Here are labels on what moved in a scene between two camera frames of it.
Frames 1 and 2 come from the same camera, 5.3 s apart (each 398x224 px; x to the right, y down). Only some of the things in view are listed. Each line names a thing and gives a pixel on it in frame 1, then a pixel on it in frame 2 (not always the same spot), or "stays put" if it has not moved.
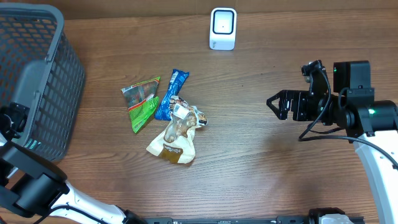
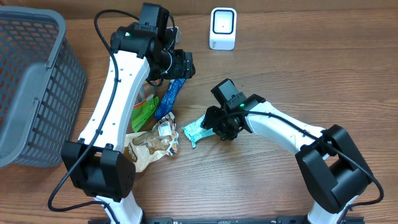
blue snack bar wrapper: [176, 82] stays put
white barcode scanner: [222, 30] stays put
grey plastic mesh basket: [40, 70] stays put
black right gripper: [298, 97] → [209, 122]
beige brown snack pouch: [177, 144] → [144, 147]
